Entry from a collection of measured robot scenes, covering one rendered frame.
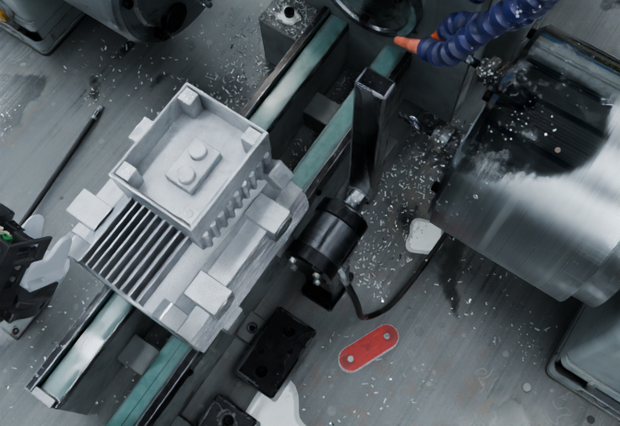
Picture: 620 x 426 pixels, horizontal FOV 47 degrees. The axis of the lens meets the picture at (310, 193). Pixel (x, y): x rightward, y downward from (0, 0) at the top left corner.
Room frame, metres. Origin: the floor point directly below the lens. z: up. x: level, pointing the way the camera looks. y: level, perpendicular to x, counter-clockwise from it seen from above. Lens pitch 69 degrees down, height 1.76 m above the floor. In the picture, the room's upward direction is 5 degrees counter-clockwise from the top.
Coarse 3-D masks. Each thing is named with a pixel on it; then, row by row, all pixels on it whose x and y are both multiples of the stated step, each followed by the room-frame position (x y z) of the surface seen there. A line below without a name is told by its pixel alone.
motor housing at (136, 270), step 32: (256, 192) 0.27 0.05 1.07; (288, 192) 0.27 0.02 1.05; (128, 224) 0.23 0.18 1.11; (160, 224) 0.23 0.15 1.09; (96, 256) 0.20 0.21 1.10; (128, 256) 0.20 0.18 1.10; (160, 256) 0.20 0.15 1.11; (192, 256) 0.20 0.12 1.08; (224, 256) 0.20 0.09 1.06; (256, 256) 0.21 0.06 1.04; (128, 288) 0.17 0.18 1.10; (160, 288) 0.17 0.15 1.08; (192, 320) 0.14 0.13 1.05; (224, 320) 0.15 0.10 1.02
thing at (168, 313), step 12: (276, 168) 0.28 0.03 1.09; (288, 168) 0.29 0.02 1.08; (276, 180) 0.27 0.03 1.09; (288, 180) 0.28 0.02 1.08; (72, 240) 0.23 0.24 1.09; (84, 240) 0.23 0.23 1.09; (72, 252) 0.21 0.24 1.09; (84, 252) 0.22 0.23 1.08; (168, 300) 0.16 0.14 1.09; (156, 312) 0.15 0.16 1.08; (168, 312) 0.15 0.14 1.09; (180, 312) 0.15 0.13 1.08; (168, 324) 0.14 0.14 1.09; (180, 324) 0.14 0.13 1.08; (192, 348) 0.13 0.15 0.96
